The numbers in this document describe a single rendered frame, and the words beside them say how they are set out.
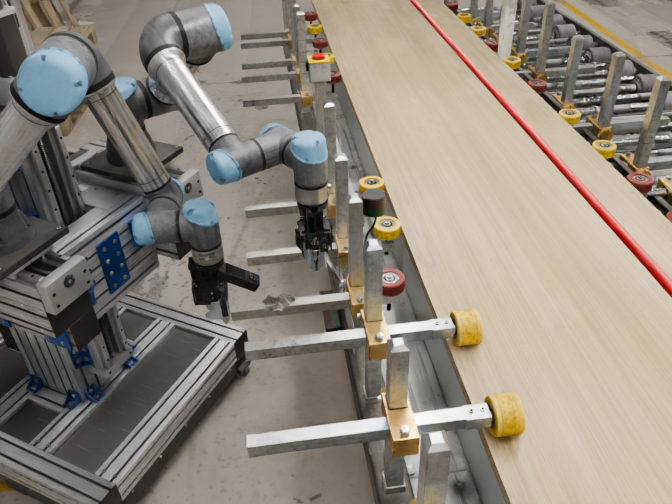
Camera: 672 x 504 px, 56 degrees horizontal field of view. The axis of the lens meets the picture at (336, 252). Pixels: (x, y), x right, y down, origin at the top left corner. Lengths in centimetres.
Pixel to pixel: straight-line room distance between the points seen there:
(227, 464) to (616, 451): 145
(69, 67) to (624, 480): 127
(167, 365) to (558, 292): 147
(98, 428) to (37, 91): 134
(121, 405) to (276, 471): 59
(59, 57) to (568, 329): 122
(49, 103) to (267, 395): 159
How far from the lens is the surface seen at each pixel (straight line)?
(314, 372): 264
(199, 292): 157
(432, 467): 96
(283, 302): 163
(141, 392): 242
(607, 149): 238
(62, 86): 133
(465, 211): 193
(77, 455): 231
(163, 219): 148
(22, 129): 141
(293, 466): 236
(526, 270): 172
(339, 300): 164
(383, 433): 123
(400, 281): 162
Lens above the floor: 192
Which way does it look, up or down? 36 degrees down
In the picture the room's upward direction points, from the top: 2 degrees counter-clockwise
